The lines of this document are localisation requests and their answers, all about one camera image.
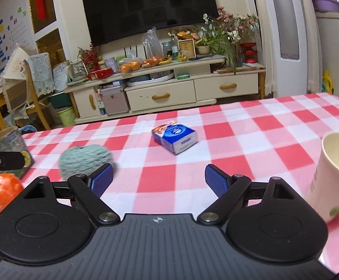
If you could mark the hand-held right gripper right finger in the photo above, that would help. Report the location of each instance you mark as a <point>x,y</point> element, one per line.
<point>216,179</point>

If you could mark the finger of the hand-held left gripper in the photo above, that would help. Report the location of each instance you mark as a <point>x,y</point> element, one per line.
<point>8,160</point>

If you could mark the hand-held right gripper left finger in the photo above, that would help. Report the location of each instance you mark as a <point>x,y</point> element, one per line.
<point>102,178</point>

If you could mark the green fluffy yarn ball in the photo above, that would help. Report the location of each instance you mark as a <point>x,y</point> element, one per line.
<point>81,159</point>

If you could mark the orange white soft ball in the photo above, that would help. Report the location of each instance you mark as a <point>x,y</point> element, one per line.
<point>0,192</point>

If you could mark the red white checkered tablecloth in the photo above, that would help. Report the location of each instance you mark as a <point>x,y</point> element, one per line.
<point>245,151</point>

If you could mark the blue tissue packet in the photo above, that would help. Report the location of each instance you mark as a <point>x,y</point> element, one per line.
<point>175,137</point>

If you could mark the yellow wooden table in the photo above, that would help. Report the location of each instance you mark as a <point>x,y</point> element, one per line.
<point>0,99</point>

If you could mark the light green waste bin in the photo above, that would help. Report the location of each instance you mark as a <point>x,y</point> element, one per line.
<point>66,116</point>

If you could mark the pink storage box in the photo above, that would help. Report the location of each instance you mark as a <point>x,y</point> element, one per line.
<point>115,102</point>

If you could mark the dark green bucket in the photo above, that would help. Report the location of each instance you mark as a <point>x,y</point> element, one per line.
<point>60,99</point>

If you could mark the wooden chair with lace cover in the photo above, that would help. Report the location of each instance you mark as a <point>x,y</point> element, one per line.
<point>41,73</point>

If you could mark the cream scalloped cloth cover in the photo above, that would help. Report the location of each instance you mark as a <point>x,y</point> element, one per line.
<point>16,64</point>

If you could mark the cream TV cabinet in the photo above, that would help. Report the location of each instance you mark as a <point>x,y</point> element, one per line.
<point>160,96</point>

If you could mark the red gift box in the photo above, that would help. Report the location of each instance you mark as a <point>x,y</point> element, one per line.
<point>100,74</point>

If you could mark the white basin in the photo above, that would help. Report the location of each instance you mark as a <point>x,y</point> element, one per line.
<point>149,80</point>

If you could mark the small green box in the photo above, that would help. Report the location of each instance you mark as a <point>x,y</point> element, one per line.
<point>183,76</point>

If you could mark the glass kitchen appliance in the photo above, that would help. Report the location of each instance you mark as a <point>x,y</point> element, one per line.
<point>77,71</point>

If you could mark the white paper cup green dots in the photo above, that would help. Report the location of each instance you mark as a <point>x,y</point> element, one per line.
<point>330,175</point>

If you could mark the bag of oranges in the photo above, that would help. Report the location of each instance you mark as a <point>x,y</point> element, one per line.
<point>130,67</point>

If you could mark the red berry bouquet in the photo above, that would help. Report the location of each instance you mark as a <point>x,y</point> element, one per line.
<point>89,57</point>

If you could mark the bananas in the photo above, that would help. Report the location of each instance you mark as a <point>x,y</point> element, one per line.
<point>165,62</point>

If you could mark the red decor stand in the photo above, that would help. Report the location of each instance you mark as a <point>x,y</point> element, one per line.
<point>248,53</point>

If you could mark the green potted plant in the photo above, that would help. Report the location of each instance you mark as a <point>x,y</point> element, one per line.
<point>216,48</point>

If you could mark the tall clear plastic bag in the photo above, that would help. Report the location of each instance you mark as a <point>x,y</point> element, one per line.
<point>153,49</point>

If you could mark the pink artificial flowers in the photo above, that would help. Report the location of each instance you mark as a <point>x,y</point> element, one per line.
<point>233,22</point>

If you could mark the grey washing machine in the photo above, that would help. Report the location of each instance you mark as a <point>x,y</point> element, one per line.
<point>335,55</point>

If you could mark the white standing air conditioner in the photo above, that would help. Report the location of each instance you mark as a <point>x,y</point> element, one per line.
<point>286,20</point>

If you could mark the black television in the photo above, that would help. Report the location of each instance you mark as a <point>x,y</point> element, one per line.
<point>149,5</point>

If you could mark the purple plastic basin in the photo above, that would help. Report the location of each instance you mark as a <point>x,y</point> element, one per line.
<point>327,5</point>

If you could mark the colourful wall chart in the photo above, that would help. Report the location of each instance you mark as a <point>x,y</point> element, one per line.
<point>0,43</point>

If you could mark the gold picture frame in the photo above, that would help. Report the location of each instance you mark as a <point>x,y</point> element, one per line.
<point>186,49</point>

